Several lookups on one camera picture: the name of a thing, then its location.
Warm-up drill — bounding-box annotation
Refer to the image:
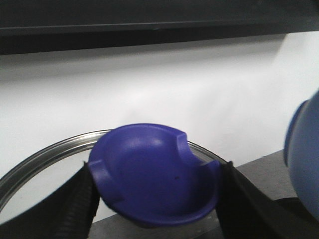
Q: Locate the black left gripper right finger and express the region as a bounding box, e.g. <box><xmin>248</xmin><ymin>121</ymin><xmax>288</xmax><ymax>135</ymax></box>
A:
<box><xmin>216</xmin><ymin>162</ymin><xmax>319</xmax><ymax>239</ymax></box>

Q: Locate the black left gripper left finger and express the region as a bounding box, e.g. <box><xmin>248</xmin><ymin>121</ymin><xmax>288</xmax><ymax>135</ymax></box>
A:
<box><xmin>0</xmin><ymin>163</ymin><xmax>100</xmax><ymax>239</ymax></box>

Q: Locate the glass pot lid blue knob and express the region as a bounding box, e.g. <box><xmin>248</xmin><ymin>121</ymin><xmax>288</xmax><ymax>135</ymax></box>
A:
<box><xmin>86</xmin><ymin>124</ymin><xmax>221</xmax><ymax>227</ymax></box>

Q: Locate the light blue ceramic bowl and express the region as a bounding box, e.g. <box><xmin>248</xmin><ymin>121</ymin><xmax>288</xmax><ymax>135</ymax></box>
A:
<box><xmin>284</xmin><ymin>92</ymin><xmax>319</xmax><ymax>220</ymax></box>

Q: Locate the dark overhead range hood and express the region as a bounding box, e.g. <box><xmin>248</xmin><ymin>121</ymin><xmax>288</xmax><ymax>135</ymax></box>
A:
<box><xmin>0</xmin><ymin>0</ymin><xmax>319</xmax><ymax>55</ymax></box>

